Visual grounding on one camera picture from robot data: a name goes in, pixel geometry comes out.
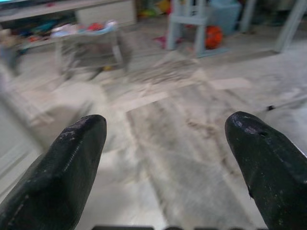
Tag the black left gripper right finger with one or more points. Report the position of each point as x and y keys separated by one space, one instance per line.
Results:
x=273 y=172

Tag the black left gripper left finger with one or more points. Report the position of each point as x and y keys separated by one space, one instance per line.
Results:
x=57 y=177

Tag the orange ball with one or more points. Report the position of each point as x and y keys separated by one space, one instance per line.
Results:
x=213 y=37

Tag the white table leg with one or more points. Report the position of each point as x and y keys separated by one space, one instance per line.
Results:
x=291 y=24

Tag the light blue plastic bin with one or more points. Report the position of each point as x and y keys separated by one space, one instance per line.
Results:
x=227 y=14

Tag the white low media bench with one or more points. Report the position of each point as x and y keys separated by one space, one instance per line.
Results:
x=103 y=12

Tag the light blue plastic chair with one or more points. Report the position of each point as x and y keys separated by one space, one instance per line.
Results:
x=187 y=19

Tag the colourful toy pile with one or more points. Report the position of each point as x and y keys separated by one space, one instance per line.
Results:
x=156 y=7

